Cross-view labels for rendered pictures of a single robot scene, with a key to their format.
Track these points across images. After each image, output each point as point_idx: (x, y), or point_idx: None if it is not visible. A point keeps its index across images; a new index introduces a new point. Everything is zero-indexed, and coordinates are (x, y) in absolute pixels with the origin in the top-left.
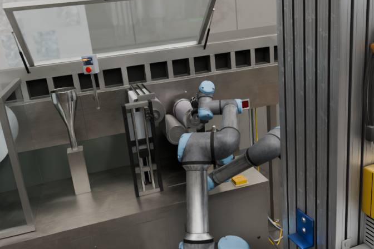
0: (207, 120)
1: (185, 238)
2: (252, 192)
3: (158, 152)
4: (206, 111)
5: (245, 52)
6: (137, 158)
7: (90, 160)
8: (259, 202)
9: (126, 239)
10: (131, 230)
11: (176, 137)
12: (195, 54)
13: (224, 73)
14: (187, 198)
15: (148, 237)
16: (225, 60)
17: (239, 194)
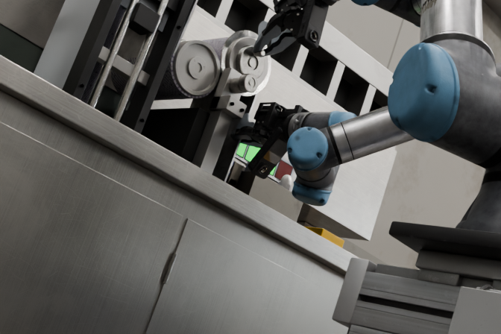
0: (317, 43)
1: (436, 33)
2: (340, 289)
3: (176, 42)
4: None
5: (316, 68)
6: (121, 20)
7: None
8: (341, 330)
9: (15, 183)
10: (46, 164)
11: (193, 71)
12: None
13: (276, 69)
14: None
15: (71, 222)
16: (277, 53)
17: (314, 269)
